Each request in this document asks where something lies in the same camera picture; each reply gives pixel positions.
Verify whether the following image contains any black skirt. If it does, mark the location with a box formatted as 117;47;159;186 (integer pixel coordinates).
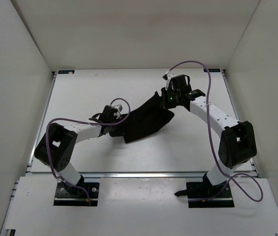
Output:
109;92;174;143

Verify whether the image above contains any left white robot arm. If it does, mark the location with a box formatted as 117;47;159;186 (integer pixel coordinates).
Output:
34;104;123;197

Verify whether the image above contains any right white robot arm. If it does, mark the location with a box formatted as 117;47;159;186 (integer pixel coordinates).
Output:
161;74;257;197

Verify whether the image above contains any right blue label sticker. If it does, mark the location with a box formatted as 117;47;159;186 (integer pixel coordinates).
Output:
203;68;221;73

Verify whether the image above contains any blue label sticker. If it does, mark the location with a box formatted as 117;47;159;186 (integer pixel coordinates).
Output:
58;70;75;74
203;68;221;73

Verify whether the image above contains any left blue label sticker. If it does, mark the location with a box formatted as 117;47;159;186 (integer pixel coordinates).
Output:
58;70;75;74

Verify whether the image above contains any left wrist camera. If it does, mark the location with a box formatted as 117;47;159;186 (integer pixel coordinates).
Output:
114;104;123;112

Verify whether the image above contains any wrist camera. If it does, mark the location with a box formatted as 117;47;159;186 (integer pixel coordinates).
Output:
114;104;123;112
162;73;175;81

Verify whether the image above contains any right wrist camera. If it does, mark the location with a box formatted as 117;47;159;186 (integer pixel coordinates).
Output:
162;73;175;81

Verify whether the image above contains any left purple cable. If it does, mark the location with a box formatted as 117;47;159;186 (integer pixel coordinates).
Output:
45;98;131;201

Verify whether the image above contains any purple cable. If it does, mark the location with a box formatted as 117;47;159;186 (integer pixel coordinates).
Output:
45;98;131;201
163;60;264;203

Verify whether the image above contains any aluminium rail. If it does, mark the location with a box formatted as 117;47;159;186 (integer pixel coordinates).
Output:
82;172;205;178

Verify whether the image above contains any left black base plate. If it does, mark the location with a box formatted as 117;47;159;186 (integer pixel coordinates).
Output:
53;182;100;207

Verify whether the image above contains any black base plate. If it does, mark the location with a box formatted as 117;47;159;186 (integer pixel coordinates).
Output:
53;182;100;207
174;182;235;208

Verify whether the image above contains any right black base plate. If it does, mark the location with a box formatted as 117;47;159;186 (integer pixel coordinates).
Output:
174;182;235;208

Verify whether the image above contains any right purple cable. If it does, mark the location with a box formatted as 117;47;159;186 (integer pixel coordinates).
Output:
163;60;264;203

